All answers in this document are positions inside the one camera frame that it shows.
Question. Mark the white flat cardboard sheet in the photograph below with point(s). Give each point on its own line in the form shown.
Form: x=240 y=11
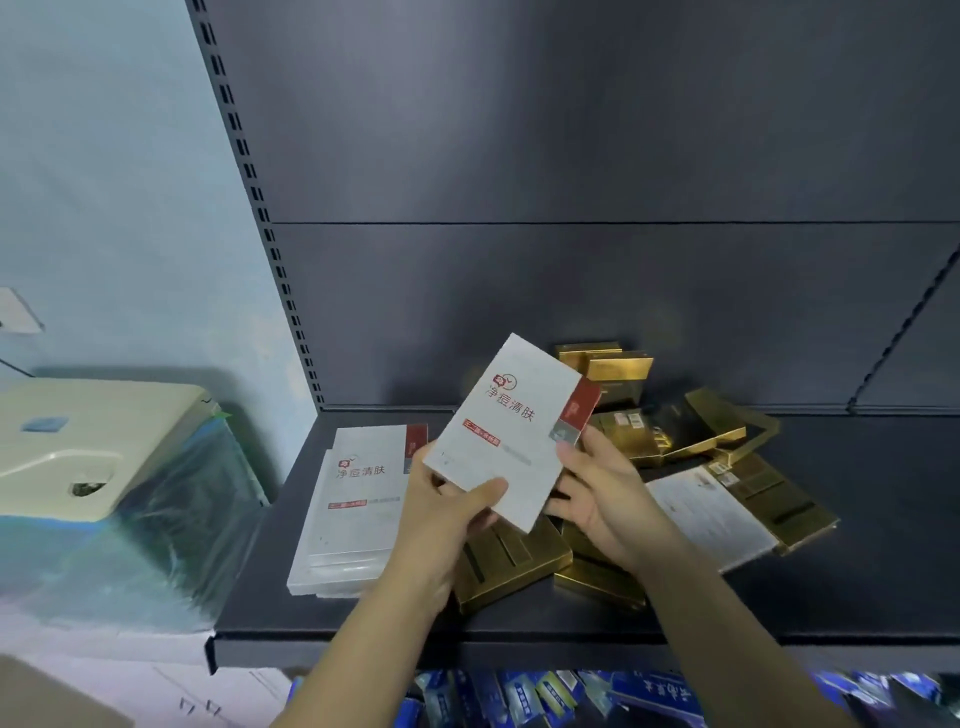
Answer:
x=195 y=686

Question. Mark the person's left forearm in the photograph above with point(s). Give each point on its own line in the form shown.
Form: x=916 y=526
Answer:
x=360 y=660

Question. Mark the dark grey shelf back panel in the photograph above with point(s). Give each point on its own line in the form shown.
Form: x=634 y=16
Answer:
x=600 y=150

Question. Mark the person's left hand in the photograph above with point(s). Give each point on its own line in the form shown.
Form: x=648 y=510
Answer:
x=431 y=536

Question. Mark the person's right hand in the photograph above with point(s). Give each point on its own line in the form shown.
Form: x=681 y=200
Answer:
x=622 y=510

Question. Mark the white red-label carton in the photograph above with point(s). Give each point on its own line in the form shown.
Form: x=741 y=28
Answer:
x=330 y=566
x=510 y=427
x=371 y=480

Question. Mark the slotted grey shelf upright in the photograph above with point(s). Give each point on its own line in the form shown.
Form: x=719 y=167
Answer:
x=904 y=330
x=255 y=202

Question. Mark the person's left thumb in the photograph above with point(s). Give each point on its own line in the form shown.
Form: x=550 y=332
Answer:
x=480 y=497

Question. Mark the pile of gold boxes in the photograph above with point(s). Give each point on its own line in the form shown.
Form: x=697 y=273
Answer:
x=765 y=495

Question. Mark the person's right thumb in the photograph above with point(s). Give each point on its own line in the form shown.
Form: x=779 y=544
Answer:
x=579 y=452

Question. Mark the row of blue packets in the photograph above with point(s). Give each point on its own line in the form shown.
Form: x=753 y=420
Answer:
x=540 y=701

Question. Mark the dark grey shelf board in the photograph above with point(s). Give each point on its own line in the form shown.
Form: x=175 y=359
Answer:
x=862 y=540

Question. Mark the cream plastic toilet tank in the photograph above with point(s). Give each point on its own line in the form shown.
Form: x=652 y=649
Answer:
x=82 y=442

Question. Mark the brown cardboard box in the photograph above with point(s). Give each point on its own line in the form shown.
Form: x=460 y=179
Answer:
x=45 y=697

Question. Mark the clear blue plastic wrap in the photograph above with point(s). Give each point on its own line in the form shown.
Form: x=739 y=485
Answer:
x=172 y=540

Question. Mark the person's right forearm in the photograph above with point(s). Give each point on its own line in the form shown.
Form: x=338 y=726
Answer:
x=735 y=645

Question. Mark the white carton with printed back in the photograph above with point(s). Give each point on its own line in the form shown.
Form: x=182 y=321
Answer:
x=712 y=517

